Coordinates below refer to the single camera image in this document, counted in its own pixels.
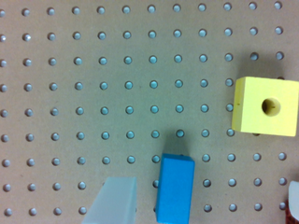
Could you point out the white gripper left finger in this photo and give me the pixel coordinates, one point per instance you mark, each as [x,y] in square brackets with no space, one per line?
[115,202]

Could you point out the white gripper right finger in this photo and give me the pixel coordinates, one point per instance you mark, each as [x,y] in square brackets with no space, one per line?
[292,211]

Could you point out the narrow blue block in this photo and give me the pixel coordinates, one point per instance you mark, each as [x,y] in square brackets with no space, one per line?
[174,195]

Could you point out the yellow block with hole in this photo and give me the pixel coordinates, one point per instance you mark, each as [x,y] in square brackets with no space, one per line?
[266,106]

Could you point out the brown pegboard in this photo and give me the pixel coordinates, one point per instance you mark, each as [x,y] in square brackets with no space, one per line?
[97,88]

